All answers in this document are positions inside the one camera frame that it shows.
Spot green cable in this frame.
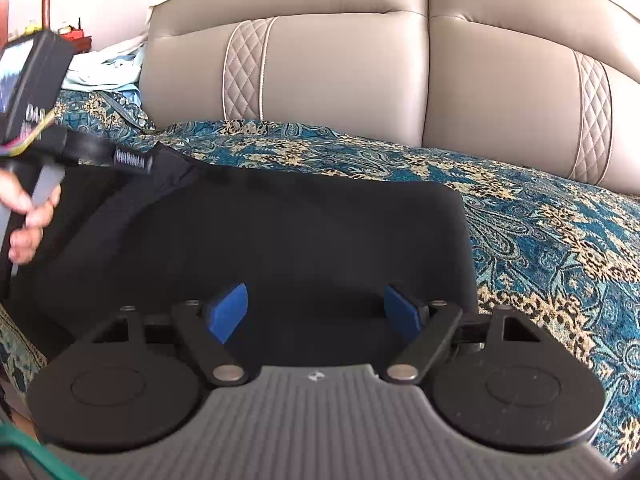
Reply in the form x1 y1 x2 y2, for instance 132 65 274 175
0 421 88 480

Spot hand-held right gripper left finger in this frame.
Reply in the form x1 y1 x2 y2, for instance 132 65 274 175
96 282 252 387

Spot person's left hand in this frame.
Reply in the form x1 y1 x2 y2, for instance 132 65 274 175
0 169 63 267

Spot teal paisley printed blanket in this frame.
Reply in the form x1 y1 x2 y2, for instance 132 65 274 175
0 89 640 467

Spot wooden bedside table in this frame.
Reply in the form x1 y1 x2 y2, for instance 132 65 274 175
56 19 95 58

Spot light blue cloth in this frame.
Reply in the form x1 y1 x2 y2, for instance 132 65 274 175
64 46 147 103

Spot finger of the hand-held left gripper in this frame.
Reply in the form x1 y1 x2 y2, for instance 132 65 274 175
112 146 157 177

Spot beige leather headboard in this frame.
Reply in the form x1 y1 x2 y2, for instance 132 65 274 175
137 0 640 192

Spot black pants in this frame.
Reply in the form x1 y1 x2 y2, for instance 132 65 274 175
0 141 482 368

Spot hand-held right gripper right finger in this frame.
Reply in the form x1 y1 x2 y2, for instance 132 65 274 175
382 282 547 387

